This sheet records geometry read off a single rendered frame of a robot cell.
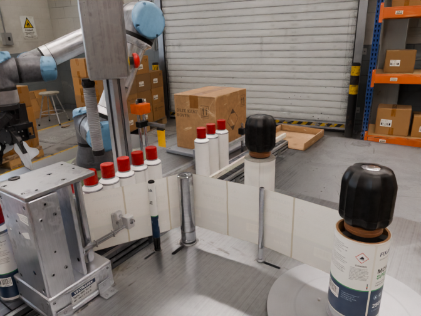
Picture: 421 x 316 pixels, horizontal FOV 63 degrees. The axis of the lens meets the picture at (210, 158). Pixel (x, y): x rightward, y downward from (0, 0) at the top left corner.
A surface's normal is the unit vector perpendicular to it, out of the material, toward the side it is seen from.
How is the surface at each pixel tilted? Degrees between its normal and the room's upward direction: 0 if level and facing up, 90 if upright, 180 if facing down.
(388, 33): 90
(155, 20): 87
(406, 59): 90
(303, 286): 0
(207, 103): 90
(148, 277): 0
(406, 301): 0
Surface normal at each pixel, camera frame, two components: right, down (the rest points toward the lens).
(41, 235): 0.82, 0.17
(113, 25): 0.34, 0.30
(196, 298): -0.04, -0.94
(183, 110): -0.55, 0.29
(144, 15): 0.61, 0.20
